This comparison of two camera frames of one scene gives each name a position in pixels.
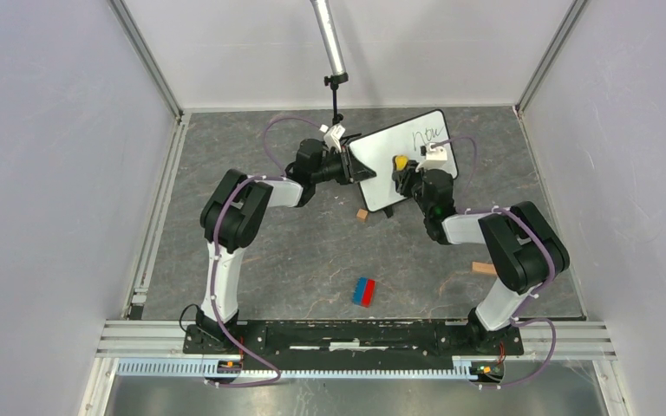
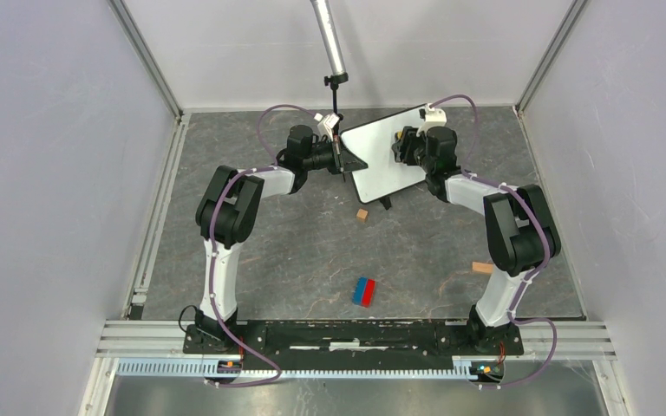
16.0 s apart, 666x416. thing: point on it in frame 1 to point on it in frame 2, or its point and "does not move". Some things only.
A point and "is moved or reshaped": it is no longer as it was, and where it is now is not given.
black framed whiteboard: x=379 y=146 is moved or reshaped
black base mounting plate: x=355 y=341 does not move
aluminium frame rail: x=156 y=349 does not move
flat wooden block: x=484 y=268 does not move
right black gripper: x=404 y=178 to x=408 y=139
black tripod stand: x=334 y=81 does not move
